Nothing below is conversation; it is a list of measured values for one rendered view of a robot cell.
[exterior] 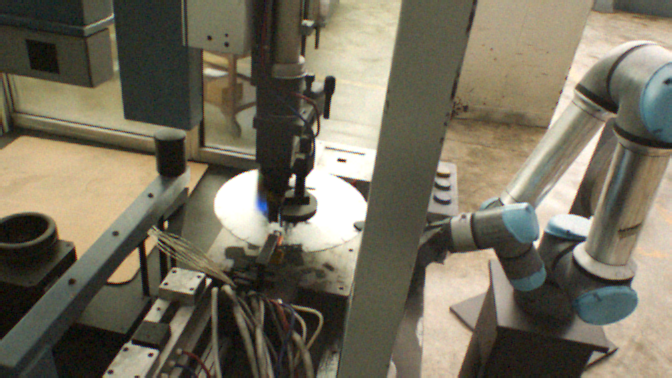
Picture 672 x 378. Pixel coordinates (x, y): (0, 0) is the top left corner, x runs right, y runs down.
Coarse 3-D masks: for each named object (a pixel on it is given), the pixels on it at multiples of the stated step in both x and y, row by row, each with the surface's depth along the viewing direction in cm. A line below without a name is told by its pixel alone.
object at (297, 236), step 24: (240, 192) 118; (264, 192) 119; (312, 192) 121; (336, 192) 122; (240, 216) 110; (264, 216) 111; (312, 216) 113; (336, 216) 114; (360, 216) 115; (264, 240) 104; (288, 240) 105; (312, 240) 106; (336, 240) 107
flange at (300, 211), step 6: (312, 198) 117; (312, 204) 115; (288, 210) 112; (294, 210) 112; (300, 210) 113; (306, 210) 113; (312, 210) 113; (288, 216) 111; (294, 216) 111; (300, 216) 112; (306, 216) 112
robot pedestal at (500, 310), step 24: (504, 288) 132; (480, 312) 147; (504, 312) 124; (480, 336) 142; (504, 336) 124; (528, 336) 121; (552, 336) 120; (576, 336) 120; (600, 336) 121; (480, 360) 136; (504, 360) 127; (528, 360) 126; (552, 360) 125; (576, 360) 124
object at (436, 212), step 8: (448, 168) 150; (456, 176) 147; (456, 184) 143; (432, 192) 138; (448, 192) 139; (456, 192) 139; (432, 200) 134; (456, 200) 136; (432, 208) 131; (440, 208) 132; (448, 208) 132; (456, 208) 132; (432, 216) 131; (440, 216) 130; (448, 216) 130; (440, 256) 136
